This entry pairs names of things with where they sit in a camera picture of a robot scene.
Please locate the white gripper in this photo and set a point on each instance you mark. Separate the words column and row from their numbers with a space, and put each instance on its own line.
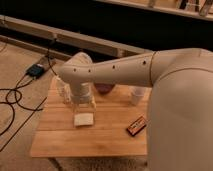
column 81, row 93

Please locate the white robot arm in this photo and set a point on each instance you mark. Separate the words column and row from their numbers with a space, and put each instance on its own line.
column 180, row 109

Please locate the wooden table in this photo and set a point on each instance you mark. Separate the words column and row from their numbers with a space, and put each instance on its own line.
column 56, row 136

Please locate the white cup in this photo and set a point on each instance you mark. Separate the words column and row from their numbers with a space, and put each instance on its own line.
column 137, row 93

